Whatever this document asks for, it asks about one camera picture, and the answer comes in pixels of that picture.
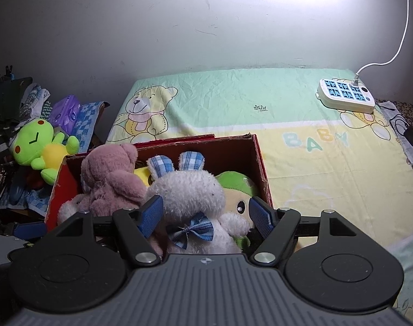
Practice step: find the brown teddy bear plush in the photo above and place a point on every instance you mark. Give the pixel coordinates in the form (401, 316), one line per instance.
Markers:
(108, 183)

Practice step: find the red cardboard box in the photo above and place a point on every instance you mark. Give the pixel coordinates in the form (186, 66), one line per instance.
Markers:
(233, 156)

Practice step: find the white bunny plush plaid ears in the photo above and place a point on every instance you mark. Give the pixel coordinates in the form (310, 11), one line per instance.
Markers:
(189, 197)

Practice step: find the yellow bear plush red shirt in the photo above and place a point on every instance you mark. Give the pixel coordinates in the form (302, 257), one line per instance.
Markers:
(142, 175)

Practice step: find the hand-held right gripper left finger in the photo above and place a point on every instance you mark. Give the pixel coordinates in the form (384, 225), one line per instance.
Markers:
(152, 215)

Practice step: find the striped cloth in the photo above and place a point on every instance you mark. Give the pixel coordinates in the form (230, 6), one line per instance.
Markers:
(33, 102)

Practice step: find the printed bear bed sheet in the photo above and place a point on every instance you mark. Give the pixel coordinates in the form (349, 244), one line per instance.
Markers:
(294, 176)

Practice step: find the blue checkered towel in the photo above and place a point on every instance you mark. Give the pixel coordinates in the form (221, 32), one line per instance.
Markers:
(87, 119)

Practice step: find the green-hooded plush doll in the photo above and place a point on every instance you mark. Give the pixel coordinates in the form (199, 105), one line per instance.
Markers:
(235, 181)

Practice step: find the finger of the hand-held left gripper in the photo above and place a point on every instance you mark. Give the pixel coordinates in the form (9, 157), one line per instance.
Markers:
(30, 230)

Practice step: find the green frog plush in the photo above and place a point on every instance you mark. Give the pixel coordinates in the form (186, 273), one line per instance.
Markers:
(33, 139)

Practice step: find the white blue-socket power strip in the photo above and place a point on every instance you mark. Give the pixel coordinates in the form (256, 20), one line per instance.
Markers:
(349, 106)

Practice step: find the black bag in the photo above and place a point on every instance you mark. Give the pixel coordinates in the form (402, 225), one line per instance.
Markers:
(9, 98)

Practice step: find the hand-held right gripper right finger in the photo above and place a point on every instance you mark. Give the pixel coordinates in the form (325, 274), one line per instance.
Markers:
(261, 217)

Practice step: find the small white dog plush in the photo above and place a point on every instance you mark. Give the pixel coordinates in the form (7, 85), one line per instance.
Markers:
(69, 210)

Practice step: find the purple packet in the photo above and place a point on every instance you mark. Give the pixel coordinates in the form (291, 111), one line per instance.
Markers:
(65, 112)

